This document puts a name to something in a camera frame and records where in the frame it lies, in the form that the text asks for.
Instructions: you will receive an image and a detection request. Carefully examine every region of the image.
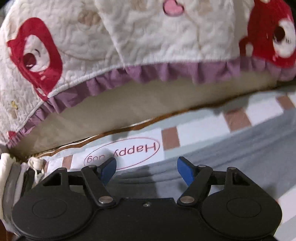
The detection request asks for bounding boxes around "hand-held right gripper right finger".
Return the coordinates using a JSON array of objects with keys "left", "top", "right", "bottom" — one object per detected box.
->
[{"left": 177, "top": 157, "right": 264, "bottom": 207}]

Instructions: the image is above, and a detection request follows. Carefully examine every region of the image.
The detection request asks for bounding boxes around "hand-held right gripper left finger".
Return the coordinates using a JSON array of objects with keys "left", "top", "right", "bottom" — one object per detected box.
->
[{"left": 28, "top": 158, "right": 117, "bottom": 207}]

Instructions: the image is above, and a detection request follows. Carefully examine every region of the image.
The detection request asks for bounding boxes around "beige bed frame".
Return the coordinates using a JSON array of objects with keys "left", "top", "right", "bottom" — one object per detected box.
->
[{"left": 9, "top": 74, "right": 285, "bottom": 158}]

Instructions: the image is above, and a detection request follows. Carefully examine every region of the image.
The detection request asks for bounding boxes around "checkered floor mat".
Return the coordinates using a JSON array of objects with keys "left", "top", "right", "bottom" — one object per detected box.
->
[{"left": 43, "top": 87, "right": 296, "bottom": 226}]

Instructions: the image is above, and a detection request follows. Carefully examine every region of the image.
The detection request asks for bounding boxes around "grey folded garment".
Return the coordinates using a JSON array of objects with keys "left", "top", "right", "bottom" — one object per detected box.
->
[{"left": 5, "top": 162, "right": 25, "bottom": 217}]

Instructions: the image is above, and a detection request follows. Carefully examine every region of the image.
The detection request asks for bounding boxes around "strawberry print quilt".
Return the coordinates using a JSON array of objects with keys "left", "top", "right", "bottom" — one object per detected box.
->
[{"left": 0, "top": 0, "right": 296, "bottom": 149}]

